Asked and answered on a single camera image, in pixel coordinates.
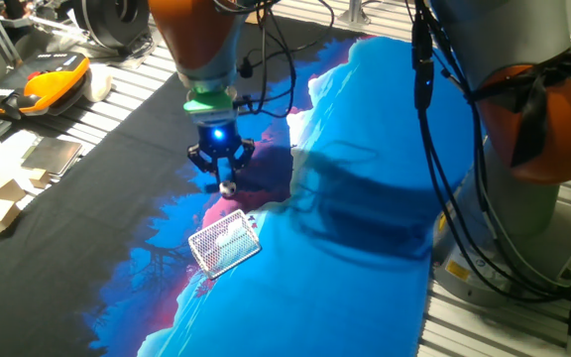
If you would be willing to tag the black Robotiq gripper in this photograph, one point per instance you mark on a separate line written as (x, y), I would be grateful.
(218, 141)

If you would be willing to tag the small black-white soccer ball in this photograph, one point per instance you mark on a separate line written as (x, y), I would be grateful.
(228, 189)

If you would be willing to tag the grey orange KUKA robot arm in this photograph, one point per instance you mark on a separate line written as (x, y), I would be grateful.
(498, 35)

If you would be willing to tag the white rounded plastic object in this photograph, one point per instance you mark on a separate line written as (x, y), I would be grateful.
(98, 84)

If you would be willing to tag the printed landscape cloth mat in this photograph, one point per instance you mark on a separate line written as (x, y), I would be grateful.
(340, 273)

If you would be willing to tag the dark notebook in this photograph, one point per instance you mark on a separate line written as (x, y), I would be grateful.
(52, 156)

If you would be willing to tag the small wooden block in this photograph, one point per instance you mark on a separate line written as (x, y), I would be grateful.
(39, 178)

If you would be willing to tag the orange black teach pendant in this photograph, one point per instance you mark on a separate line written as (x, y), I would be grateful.
(42, 82)

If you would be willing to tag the white paper sheet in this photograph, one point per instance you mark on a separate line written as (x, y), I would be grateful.
(8, 151)

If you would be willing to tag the green gripper mount plate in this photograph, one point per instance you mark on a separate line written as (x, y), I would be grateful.
(208, 102)

